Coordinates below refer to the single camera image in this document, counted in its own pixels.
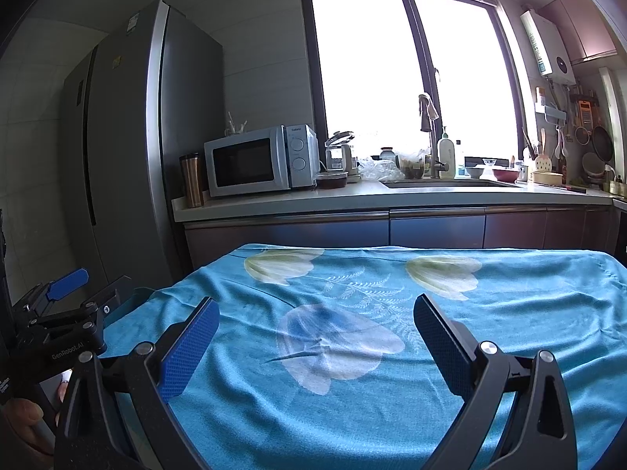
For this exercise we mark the white dotted spatula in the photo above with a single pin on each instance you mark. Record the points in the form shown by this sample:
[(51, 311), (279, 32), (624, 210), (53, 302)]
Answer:
[(542, 162)]

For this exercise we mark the glass jug with lid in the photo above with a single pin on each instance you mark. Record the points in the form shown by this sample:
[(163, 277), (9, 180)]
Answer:
[(339, 154)]

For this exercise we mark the grey refrigerator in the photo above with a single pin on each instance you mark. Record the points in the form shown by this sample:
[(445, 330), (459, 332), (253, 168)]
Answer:
[(127, 156)]

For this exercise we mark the kitchen window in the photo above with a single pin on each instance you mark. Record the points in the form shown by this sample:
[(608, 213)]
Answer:
[(367, 68)]

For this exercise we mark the clear plastic bag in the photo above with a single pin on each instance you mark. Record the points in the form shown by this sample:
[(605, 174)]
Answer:
[(379, 170)]

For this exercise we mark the hanging frying pan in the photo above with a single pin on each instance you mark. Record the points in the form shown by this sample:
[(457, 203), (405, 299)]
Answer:
[(602, 143)]

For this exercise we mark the dark red lidded bowl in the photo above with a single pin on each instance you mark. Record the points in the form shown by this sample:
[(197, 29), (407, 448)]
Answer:
[(332, 180)]

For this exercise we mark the person's left hand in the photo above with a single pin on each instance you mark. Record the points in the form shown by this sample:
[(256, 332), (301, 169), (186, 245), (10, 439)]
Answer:
[(19, 418)]

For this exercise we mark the pale blue wall rack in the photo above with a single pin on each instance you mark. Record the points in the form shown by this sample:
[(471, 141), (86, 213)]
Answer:
[(552, 110)]

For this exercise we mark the white microwave oven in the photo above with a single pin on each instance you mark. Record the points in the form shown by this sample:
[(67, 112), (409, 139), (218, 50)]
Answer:
[(245, 164)]

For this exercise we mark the cream pot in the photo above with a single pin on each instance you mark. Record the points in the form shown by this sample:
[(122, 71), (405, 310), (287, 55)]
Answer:
[(547, 177)]

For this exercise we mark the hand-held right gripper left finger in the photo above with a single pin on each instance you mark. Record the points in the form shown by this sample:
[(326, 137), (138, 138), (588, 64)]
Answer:
[(191, 347)]

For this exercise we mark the metal kitchen faucet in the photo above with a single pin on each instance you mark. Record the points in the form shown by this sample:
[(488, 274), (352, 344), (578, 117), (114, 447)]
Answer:
[(427, 112)]

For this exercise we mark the white branched ornament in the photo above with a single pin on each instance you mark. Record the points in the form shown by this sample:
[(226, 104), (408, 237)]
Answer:
[(236, 125)]

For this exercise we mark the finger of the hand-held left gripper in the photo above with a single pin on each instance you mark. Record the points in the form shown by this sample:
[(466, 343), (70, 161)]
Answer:
[(68, 285), (100, 301)]

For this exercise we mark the white water heater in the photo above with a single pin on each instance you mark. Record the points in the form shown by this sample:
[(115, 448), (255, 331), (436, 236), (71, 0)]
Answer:
[(551, 49)]

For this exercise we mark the orange grater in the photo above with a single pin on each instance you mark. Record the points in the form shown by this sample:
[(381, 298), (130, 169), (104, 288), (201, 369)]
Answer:
[(584, 113)]

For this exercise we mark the pink wall cabinet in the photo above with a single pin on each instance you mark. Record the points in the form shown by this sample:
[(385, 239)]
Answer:
[(583, 24)]

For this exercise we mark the blue floral tablecloth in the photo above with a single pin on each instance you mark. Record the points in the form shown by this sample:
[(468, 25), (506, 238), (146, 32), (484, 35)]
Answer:
[(333, 426)]

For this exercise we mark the white bowl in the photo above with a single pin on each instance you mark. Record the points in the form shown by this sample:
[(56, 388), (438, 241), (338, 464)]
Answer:
[(475, 172)]

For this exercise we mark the glass footed dish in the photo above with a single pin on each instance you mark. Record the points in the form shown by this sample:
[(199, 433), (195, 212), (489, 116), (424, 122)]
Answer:
[(488, 169)]

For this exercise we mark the white soap bottle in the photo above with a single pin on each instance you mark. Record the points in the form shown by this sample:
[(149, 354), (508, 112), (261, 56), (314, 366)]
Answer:
[(446, 156)]

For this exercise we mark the kitchen counter with cabinets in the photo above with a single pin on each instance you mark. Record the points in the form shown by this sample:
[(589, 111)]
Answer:
[(343, 227)]

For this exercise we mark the small lidded jar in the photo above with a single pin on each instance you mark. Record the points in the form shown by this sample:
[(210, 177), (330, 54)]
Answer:
[(388, 154)]

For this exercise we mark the blue plastic bin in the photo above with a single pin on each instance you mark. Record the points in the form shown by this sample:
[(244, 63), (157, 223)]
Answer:
[(132, 311)]

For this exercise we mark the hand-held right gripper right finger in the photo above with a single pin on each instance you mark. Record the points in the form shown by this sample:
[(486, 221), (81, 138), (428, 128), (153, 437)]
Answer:
[(441, 345)]

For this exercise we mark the kitchen sink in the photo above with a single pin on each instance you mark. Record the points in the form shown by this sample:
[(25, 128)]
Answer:
[(441, 183)]

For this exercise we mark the copper tumbler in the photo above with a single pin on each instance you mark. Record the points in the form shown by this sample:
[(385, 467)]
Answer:
[(192, 181)]

